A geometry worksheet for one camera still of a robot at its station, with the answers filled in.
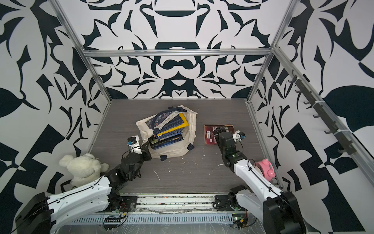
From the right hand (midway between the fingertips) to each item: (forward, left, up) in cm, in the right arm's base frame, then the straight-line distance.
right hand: (217, 130), depth 85 cm
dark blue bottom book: (-4, +36, -8) cm, 37 cm away
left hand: (-7, +39, +2) cm, 40 cm away
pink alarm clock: (-20, -24, -6) cm, 32 cm away
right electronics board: (-41, -7, -15) cm, 44 cm away
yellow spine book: (+9, +22, -4) cm, 24 cm away
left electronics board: (-42, +56, -17) cm, 72 cm away
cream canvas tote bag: (-6, +23, -10) cm, 25 cm away
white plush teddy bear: (-23, +65, +6) cm, 69 cm away
